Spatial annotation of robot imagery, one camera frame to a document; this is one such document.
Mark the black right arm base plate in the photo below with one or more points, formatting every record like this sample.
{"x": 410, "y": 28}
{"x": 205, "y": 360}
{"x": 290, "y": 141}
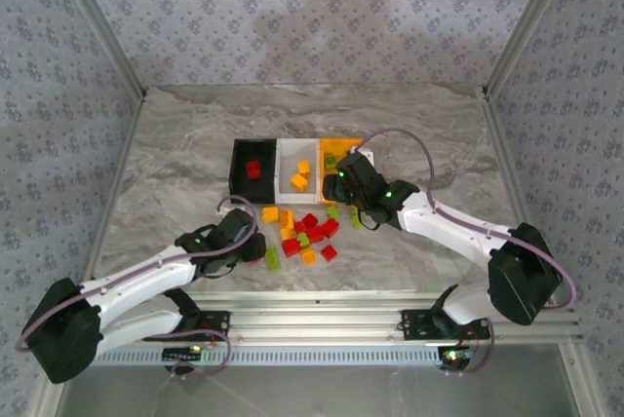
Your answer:
{"x": 414, "y": 322}

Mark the aluminium frame side rail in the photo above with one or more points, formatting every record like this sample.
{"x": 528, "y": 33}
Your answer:
{"x": 502, "y": 144}
{"x": 128, "y": 144}

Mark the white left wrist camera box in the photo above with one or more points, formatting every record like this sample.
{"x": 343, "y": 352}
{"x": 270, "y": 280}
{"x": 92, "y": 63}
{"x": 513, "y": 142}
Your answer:
{"x": 222, "y": 210}

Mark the black plastic bin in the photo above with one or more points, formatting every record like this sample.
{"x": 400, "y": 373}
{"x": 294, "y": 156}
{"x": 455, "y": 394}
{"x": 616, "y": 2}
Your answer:
{"x": 244, "y": 193}

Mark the white plastic bin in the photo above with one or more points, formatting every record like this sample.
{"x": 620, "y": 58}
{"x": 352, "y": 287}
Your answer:
{"x": 287, "y": 149}

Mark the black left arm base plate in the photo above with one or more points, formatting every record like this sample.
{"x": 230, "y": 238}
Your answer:
{"x": 217, "y": 322}

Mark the long green lego brick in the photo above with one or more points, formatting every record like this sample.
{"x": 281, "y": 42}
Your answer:
{"x": 273, "y": 259}
{"x": 358, "y": 218}

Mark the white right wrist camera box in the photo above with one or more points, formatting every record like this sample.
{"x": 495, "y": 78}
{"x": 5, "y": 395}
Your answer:
{"x": 366, "y": 155}

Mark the red lego brick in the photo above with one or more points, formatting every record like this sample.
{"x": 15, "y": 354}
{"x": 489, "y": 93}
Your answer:
{"x": 253, "y": 169}
{"x": 330, "y": 228}
{"x": 328, "y": 253}
{"x": 291, "y": 247}
{"x": 309, "y": 220}
{"x": 299, "y": 227}
{"x": 315, "y": 234}

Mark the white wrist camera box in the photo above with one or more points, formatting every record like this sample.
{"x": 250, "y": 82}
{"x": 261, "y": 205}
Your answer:
{"x": 222, "y": 210}
{"x": 366, "y": 155}

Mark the orange lego brick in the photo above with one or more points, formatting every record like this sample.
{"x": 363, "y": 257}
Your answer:
{"x": 270, "y": 215}
{"x": 287, "y": 218}
{"x": 308, "y": 256}
{"x": 304, "y": 167}
{"x": 299, "y": 182}
{"x": 286, "y": 233}

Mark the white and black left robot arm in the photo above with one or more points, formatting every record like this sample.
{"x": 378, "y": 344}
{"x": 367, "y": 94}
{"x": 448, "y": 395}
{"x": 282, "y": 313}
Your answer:
{"x": 136, "y": 278}

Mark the aluminium frame post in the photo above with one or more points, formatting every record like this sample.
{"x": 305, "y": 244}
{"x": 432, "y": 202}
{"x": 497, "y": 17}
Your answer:
{"x": 530, "y": 22}
{"x": 102, "y": 22}

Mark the orange plastic bin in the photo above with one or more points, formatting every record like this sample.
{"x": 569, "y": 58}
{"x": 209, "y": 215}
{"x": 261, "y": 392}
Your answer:
{"x": 341, "y": 144}

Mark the aluminium frame base beam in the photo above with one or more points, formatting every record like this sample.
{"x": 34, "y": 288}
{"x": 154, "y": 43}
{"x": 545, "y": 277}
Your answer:
{"x": 317, "y": 314}

